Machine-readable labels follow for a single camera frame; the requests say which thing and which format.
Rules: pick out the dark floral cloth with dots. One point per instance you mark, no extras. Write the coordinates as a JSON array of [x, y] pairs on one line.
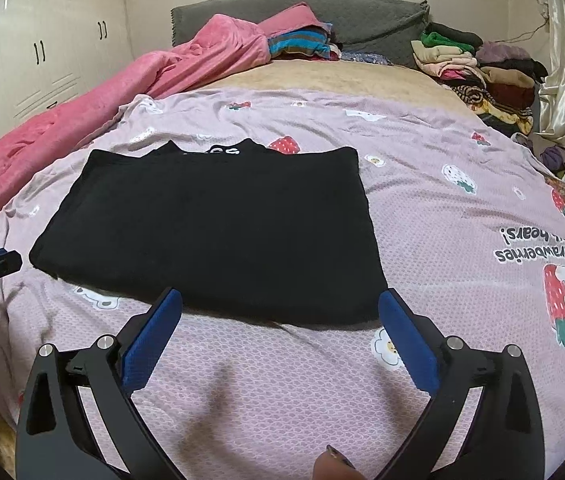
[[367, 58]]

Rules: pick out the white bag with clothes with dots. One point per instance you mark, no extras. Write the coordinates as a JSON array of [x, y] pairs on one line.
[[557, 160]]

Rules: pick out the pile of folded clothes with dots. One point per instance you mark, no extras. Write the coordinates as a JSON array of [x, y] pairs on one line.
[[487, 80]]

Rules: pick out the blue striped folded cloth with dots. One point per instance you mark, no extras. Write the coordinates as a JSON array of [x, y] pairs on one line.
[[297, 45]]

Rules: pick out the grey quilted headboard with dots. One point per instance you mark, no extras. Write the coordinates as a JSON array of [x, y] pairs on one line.
[[372, 20]]

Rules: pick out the person's right hand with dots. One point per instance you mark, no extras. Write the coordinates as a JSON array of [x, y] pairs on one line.
[[335, 467]]

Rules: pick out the white wardrobe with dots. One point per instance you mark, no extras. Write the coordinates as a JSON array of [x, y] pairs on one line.
[[37, 10]]

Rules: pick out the pink fleece blanket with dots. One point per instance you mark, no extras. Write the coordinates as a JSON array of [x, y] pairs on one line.
[[87, 115]]

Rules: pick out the black sweater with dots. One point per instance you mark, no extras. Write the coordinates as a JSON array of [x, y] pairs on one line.
[[212, 235]]

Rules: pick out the pink pillow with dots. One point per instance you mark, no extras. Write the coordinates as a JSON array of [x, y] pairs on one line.
[[297, 17]]

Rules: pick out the lilac strawberry printed sheet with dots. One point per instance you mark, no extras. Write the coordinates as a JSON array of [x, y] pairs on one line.
[[412, 210]]

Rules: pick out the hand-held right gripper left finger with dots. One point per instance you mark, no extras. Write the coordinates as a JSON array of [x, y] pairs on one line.
[[150, 345]]

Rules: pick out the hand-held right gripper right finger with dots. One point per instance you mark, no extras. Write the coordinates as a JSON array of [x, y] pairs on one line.
[[410, 345]]

